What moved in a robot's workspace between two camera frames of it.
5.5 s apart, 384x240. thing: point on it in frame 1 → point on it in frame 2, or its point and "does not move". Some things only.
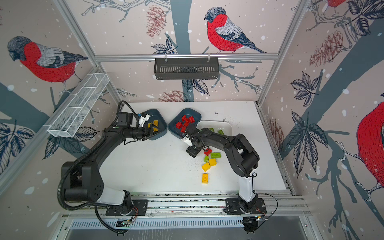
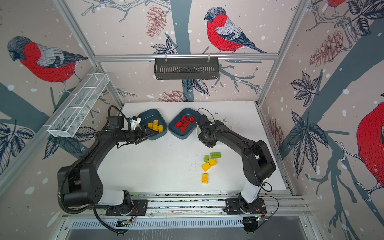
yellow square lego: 212,162 does not move
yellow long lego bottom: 205,178 does not move
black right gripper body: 194,148 → 209,143
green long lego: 215,155 does not move
